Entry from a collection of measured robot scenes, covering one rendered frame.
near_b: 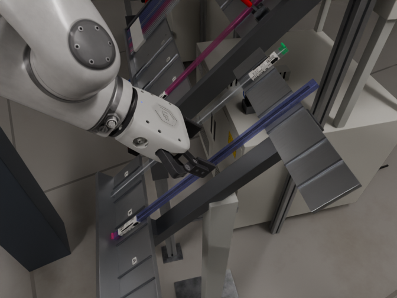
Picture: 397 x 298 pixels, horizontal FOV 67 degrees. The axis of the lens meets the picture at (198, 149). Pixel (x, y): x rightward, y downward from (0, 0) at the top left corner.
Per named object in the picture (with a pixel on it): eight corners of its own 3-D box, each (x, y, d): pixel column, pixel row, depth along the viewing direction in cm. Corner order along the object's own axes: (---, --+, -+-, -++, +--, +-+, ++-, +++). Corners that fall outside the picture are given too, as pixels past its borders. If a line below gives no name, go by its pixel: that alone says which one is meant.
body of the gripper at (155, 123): (132, 113, 36) (198, 146, 43) (126, 67, 43) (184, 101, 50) (98, 151, 39) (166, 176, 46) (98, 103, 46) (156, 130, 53)
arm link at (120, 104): (118, 101, 35) (140, 112, 37) (114, 61, 41) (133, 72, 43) (82, 145, 38) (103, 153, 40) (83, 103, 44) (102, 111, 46)
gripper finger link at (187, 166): (189, 165, 42) (221, 179, 46) (184, 149, 44) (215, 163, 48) (174, 178, 43) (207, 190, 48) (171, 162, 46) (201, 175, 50)
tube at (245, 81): (286, 47, 55) (283, 43, 54) (289, 51, 54) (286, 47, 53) (114, 193, 74) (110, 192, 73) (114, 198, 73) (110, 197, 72)
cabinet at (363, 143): (229, 236, 144) (243, 147, 98) (196, 135, 190) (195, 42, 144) (351, 209, 154) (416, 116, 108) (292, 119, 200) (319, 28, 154)
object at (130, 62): (156, 145, 91) (137, 136, 86) (136, 39, 134) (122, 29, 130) (159, 142, 90) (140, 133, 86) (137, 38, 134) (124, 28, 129)
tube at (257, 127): (117, 240, 66) (112, 239, 65) (116, 234, 67) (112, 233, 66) (319, 87, 46) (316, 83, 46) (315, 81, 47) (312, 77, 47)
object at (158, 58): (152, 139, 89) (144, 135, 87) (133, 34, 132) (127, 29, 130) (198, 96, 81) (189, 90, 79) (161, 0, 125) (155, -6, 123)
